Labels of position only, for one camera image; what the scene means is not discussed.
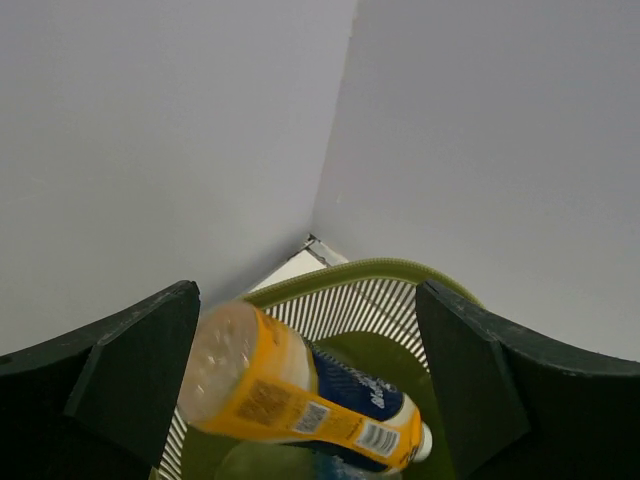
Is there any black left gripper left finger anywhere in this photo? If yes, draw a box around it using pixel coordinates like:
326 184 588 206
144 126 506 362
1 281 200 479

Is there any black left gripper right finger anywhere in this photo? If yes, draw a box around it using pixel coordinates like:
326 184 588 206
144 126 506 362
416 280 639 479

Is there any orange label bottle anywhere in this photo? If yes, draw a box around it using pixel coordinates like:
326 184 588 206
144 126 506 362
178 302 433 475

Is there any green mesh waste bin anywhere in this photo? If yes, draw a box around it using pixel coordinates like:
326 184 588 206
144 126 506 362
151 258 477 479

